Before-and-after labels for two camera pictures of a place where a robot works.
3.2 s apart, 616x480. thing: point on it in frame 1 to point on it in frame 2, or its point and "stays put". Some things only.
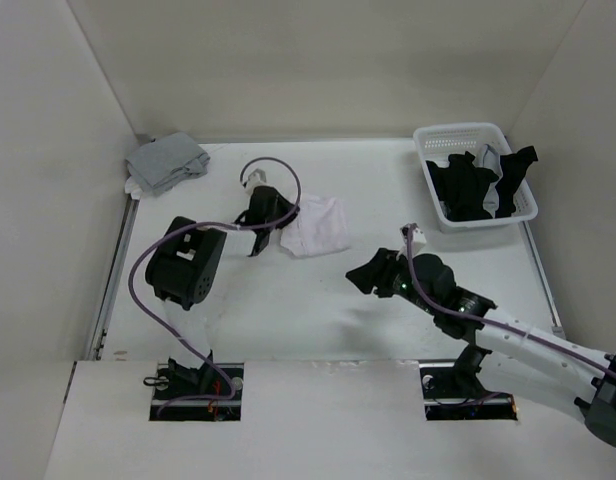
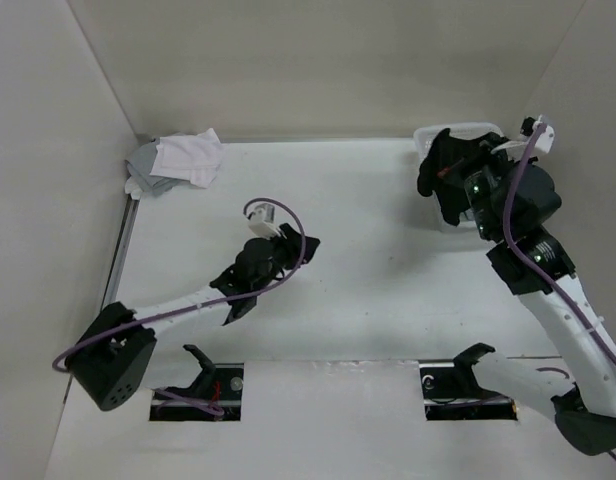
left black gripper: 287,208 to 295,242
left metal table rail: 114,278 stays put
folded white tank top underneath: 133,188 stays put
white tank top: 320,228 to 195,158
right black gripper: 377,271 to 494,149
